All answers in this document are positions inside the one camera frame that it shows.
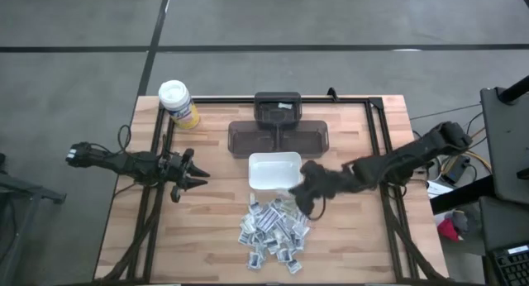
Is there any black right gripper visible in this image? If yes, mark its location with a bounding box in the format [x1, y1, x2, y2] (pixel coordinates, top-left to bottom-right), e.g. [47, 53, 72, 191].
[288, 160, 345, 216]

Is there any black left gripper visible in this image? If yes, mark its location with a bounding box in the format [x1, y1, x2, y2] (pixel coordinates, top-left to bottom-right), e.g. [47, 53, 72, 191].
[159, 147, 212, 203]

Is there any white plastic bin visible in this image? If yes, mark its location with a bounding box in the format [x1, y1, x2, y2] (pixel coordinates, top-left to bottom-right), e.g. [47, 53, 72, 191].
[248, 151, 305, 191]

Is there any yellow Lysol wipes canister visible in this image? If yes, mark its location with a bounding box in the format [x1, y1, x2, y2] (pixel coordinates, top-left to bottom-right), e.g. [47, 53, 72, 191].
[158, 79, 202, 130]

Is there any small smoky translucent bin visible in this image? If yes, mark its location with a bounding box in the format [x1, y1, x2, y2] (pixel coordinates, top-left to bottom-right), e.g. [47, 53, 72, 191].
[253, 91, 303, 130]

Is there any white paper sheet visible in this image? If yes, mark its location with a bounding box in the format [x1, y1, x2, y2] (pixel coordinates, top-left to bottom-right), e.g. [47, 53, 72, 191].
[425, 179, 455, 199]

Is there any red and grey cloth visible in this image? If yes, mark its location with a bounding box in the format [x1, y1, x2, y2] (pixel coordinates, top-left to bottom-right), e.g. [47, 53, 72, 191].
[436, 209, 471, 243]

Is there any black power box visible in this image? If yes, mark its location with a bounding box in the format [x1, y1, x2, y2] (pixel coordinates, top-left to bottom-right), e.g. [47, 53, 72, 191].
[441, 155, 471, 184]

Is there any grey metal stand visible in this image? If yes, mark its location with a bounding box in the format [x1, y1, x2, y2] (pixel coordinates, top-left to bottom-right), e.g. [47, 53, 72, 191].
[0, 152, 68, 286]

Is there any black keyboard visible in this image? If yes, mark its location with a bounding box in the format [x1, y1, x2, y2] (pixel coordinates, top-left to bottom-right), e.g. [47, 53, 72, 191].
[490, 243, 529, 286]

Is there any black pole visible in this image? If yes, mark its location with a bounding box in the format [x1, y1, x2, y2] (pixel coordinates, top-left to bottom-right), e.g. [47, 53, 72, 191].
[497, 74, 529, 106]

